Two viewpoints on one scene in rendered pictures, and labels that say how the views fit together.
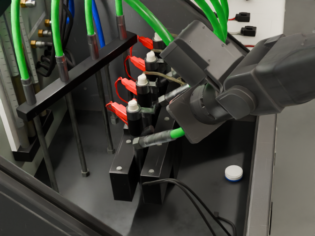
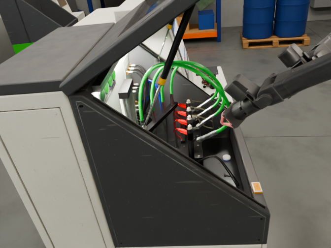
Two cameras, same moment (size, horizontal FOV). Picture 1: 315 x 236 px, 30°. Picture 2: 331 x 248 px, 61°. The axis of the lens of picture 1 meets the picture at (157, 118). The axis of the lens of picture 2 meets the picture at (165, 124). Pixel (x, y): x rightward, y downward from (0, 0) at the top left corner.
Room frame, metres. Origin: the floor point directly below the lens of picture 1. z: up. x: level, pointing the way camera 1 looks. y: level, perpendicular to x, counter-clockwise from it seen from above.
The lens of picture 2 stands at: (-0.14, 0.30, 1.75)
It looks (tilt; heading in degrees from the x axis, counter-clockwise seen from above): 31 degrees down; 351
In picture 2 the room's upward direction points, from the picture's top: 7 degrees counter-clockwise
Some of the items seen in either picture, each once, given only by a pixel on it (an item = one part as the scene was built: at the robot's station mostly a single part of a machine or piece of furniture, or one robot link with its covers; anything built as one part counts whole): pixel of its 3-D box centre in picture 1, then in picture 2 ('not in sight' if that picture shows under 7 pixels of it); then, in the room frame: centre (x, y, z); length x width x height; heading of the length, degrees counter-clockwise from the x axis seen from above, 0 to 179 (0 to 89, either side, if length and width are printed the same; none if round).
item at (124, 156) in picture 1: (154, 143); (191, 148); (0.96, 0.01, 0.91); 0.34 x 0.10 x 0.15; 165
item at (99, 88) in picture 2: not in sight; (115, 59); (0.92, 0.30, 1.43); 0.54 x 0.03 x 0.02; 165
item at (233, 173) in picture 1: (234, 173); (226, 157); (0.92, -0.16, 0.84); 0.04 x 0.04 x 0.01
